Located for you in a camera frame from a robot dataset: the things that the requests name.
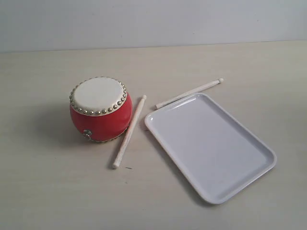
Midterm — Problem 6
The wooden drumstick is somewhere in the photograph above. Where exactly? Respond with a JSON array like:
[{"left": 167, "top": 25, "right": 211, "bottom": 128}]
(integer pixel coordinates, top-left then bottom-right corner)
[
  {"left": 112, "top": 94, "right": 147, "bottom": 169},
  {"left": 154, "top": 78, "right": 224, "bottom": 110}
]

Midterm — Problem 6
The small red drum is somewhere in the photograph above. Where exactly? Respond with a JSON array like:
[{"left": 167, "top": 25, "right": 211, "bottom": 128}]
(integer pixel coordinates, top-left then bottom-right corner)
[{"left": 69, "top": 76, "right": 132, "bottom": 142}]

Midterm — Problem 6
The white plastic tray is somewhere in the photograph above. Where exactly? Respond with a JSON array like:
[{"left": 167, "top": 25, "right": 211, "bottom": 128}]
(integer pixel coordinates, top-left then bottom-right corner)
[{"left": 144, "top": 93, "right": 277, "bottom": 205}]

